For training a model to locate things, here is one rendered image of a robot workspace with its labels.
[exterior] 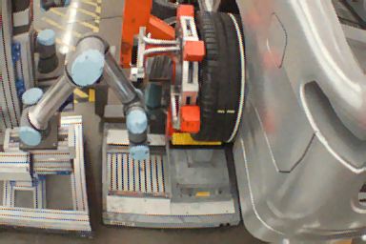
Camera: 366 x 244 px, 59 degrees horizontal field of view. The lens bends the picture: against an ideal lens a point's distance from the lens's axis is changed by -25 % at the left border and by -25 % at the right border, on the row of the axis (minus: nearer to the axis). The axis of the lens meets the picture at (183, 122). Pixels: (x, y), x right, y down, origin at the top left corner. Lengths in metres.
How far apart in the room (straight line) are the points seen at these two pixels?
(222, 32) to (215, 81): 0.23
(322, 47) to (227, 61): 0.81
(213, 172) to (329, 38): 1.58
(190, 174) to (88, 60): 1.28
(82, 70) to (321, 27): 0.78
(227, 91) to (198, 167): 0.79
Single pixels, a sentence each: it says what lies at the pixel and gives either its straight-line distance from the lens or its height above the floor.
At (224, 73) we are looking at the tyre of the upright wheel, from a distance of 1.72.
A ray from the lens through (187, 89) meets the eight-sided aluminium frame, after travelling 1.75.
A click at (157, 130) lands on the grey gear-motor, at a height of 0.09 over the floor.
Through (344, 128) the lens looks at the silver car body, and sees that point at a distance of 1.14.
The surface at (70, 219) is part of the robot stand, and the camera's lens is 2.19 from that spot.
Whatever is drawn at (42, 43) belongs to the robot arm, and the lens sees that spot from 2.02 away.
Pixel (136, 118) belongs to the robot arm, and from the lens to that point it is 1.55.
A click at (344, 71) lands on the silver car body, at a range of 0.97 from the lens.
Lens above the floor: 2.11
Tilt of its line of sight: 45 degrees down
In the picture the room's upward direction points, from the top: 9 degrees clockwise
